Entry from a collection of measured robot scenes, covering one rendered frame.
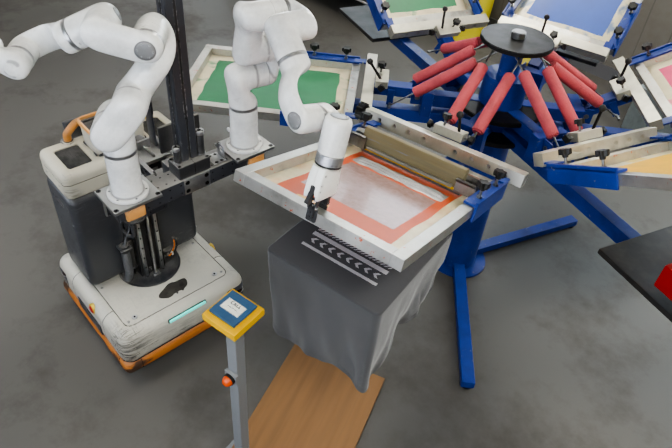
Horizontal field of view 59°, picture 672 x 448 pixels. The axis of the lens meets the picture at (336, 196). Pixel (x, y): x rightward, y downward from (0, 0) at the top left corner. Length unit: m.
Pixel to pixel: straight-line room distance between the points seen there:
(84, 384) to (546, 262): 2.46
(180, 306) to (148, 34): 1.47
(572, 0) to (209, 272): 2.34
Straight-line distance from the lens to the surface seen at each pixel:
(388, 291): 1.88
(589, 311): 3.43
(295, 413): 2.68
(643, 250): 2.35
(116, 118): 1.66
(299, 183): 1.84
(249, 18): 1.70
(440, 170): 2.05
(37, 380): 2.99
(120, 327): 2.70
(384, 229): 1.70
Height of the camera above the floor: 2.33
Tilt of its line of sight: 39 degrees down
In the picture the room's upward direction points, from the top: 5 degrees clockwise
